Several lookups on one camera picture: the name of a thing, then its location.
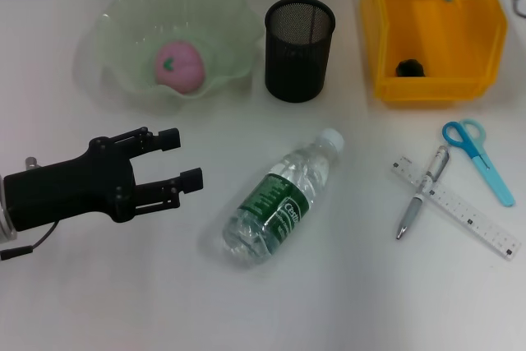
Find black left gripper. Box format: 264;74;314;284
3;126;205;233

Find clear green-label water bottle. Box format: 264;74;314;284
221;127;345;270

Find blue scissors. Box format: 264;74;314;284
441;118;516;208

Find transparent plastic ruler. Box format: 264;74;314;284
388;153;522;262

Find pink toy peach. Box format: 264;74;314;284
155;40;205;95

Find black mesh pen holder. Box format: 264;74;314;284
264;0;337;104

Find grey white pen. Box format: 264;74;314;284
395;144;451;241

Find yellow plastic bin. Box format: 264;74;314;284
360;0;509;104

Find green wavy glass bowl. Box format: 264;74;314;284
73;0;264;116

